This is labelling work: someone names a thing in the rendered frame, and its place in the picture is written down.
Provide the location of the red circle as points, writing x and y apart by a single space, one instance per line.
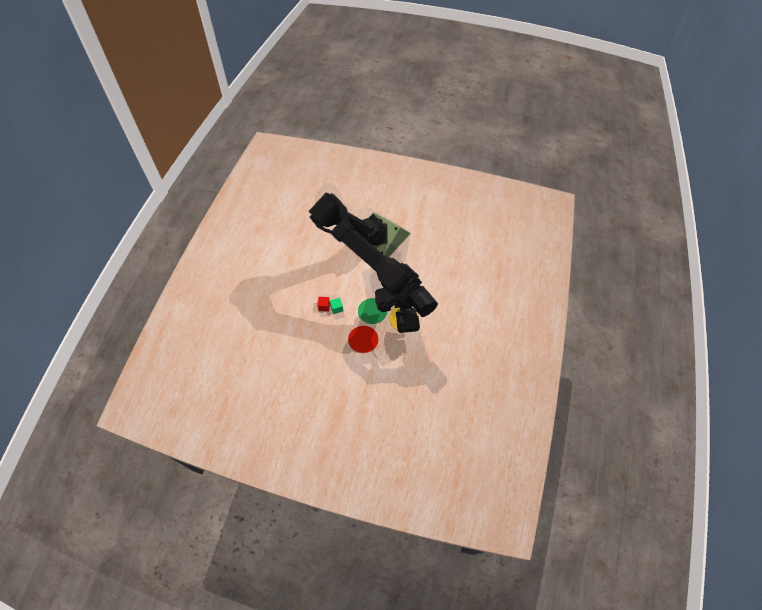
363 339

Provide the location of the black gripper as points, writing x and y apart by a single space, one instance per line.
407 319

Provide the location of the yellow circle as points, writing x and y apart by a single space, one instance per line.
392 318

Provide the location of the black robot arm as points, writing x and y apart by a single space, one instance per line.
354 233

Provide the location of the green circle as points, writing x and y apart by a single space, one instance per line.
369 313

